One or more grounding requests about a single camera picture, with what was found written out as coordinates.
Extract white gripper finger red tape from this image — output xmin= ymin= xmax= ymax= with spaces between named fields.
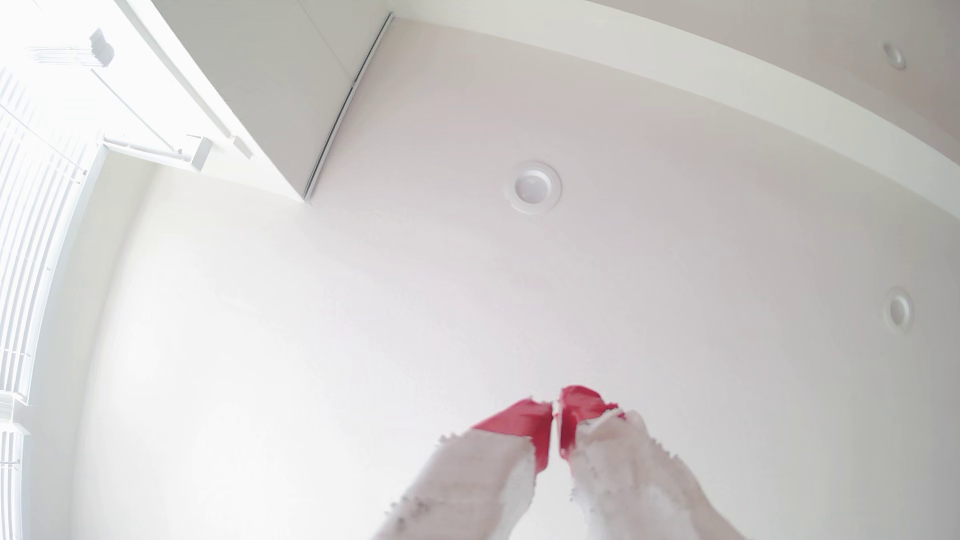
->
xmin=558 ymin=384 xmax=745 ymax=540
xmin=373 ymin=398 xmax=555 ymax=540

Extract white curtain rod bracket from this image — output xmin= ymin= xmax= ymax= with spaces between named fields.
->
xmin=103 ymin=133 xmax=216 ymax=173

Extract white cabinet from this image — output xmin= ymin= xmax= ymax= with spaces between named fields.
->
xmin=120 ymin=0 xmax=395 ymax=202

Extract white window blinds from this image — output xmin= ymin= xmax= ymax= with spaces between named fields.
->
xmin=0 ymin=60 xmax=106 ymax=540

